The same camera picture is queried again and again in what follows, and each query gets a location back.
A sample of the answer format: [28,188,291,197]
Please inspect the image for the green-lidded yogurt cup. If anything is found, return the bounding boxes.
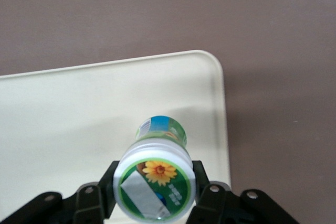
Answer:
[112,115,197,222]

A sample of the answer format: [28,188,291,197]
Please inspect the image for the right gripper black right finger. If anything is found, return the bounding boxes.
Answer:
[187,159,300,224]

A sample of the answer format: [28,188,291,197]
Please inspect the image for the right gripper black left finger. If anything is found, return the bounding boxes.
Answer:
[0,160,119,224]

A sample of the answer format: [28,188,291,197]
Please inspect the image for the cream plastic tray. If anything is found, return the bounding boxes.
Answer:
[0,49,232,224]

